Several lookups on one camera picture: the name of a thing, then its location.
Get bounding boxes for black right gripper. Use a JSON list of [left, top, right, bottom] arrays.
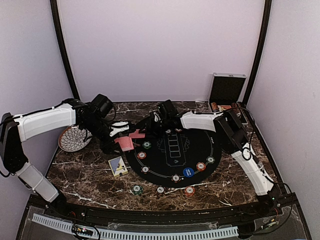
[[139, 117, 171, 139]]

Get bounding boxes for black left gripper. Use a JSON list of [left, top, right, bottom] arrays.
[[82, 117, 124, 156]]

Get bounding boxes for green chips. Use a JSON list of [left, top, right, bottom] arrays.
[[142, 141, 152, 149]]

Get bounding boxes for dealt card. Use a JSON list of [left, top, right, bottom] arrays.
[[128, 129, 146, 139]]

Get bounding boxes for red back card deck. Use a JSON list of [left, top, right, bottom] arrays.
[[115, 136, 135, 152]]

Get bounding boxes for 100 chips mat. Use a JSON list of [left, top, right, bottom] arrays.
[[141, 166, 150, 174]]

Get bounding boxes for green chips mat edge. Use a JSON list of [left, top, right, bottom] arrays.
[[206, 156, 215, 164]]

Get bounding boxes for black orange 100 chip stack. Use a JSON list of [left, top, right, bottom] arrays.
[[155, 186, 166, 195]]

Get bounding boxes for red 5 chip stack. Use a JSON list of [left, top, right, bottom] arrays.
[[184, 186, 196, 197]]

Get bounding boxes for green chip stack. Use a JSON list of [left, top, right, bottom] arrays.
[[132, 185, 144, 195]]

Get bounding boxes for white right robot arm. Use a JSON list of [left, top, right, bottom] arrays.
[[135, 100, 274, 197]]

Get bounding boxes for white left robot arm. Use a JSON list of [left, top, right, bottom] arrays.
[[0, 94, 132, 218]]

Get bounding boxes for floral ceramic plate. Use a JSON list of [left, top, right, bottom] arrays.
[[58, 125, 93, 153]]

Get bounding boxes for round black poker mat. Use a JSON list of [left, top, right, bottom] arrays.
[[125, 129, 222, 188]]

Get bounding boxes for yellow card box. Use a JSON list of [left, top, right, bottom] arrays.
[[108, 156, 129, 178]]

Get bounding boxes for boxed card deck in case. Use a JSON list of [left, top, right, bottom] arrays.
[[218, 105, 232, 111]]

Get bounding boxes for blue small blind button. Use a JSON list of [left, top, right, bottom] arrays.
[[182, 167, 195, 178]]

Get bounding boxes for aluminium poker case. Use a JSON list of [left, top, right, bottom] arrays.
[[208, 73, 248, 125]]

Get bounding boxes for wrapped brown 100 chip roll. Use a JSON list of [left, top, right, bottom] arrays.
[[231, 102, 242, 109]]

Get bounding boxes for black frame post left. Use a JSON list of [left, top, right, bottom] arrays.
[[49, 0, 81, 100]]

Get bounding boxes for black frame post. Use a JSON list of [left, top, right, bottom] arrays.
[[49, 0, 81, 100], [242, 0, 272, 106]]

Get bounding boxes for black front table rail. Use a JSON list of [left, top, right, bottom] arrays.
[[24, 192, 301, 227]]

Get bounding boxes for black frame post right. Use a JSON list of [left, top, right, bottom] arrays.
[[242, 0, 272, 106]]

